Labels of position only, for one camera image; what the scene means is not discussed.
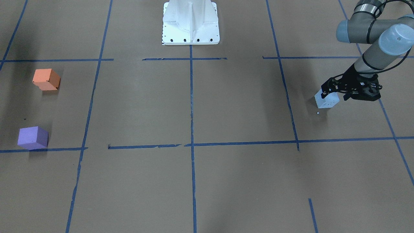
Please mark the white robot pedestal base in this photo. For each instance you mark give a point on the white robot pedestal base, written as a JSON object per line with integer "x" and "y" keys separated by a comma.
{"x": 190, "y": 22}

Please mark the light blue foam block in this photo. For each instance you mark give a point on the light blue foam block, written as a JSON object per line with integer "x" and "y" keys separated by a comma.
{"x": 328, "y": 102}

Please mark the purple foam block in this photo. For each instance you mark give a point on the purple foam block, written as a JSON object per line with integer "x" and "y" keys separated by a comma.
{"x": 33, "y": 138}

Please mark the orange foam block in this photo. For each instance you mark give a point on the orange foam block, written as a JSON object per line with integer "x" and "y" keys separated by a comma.
{"x": 46, "y": 79}

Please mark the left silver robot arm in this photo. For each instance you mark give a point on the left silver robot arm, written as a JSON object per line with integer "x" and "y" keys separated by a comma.
{"x": 388, "y": 39}

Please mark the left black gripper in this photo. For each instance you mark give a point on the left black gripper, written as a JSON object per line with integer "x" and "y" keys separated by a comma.
{"x": 350, "y": 78}

